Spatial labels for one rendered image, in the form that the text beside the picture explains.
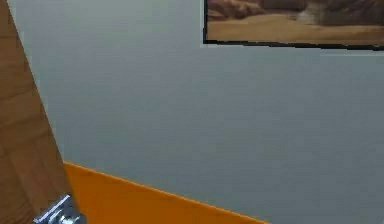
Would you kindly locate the black framed desert picture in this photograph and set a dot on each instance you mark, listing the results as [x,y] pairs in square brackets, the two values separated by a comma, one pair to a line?
[293,23]

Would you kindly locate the brown wooden room door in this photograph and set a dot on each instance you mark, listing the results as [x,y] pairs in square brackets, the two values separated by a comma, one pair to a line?
[23,133]

